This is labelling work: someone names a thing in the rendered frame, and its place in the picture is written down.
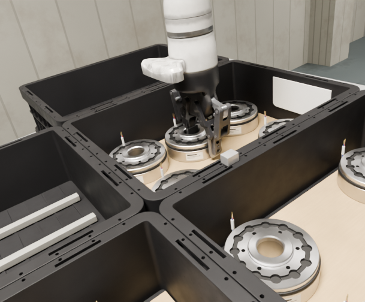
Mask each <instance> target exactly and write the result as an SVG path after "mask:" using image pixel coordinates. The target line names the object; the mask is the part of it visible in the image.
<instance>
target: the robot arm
mask: <svg viewBox="0 0 365 302"><path fill-rule="evenodd" d="M163 4H164V17H165V25H166V30H167V38H168V55H169V56H168V57H166V58H150V59H145V60H143V61H142V63H141V67H142V71H143V74H144V75H146V76H149V77H151V78H154V79H157V80H160V81H163V82H166V83H173V86H174V89H173V90H171V91H170V96H171V100H172V103H173V107H174V111H175V114H176V118H177V120H178V121H179V122H180V121H182V122H183V126H184V127H185V128H186V134H195V133H197V132H198V125H197V124H195V123H196V122H197V119H198V120H199V123H200V125H201V127H203V128H204V129H205V132H206V135H207V138H208V139H207V143H208V149H209V156H210V157H212V158H214V157H216V156H218V155H220V154H221V152H222V148H221V138H222V137H224V136H226V135H228V134H230V122H231V104H230V103H226V104H222V103H220V102H219V101H218V97H217V95H216V92H215V89H216V87H217V85H218V83H219V69H218V56H217V48H216V40H215V36H214V31H213V19H212V8H211V3H210V0H164V2H163ZM181 107H182V114H181V112H180V108H181ZM211 115H212V118H211V119H209V120H205V118H207V117H210V116H211ZM211 124H213V126H214V131H212V130H211V127H210V126H211ZM222 127H223V129H221V128H222Z"/></svg>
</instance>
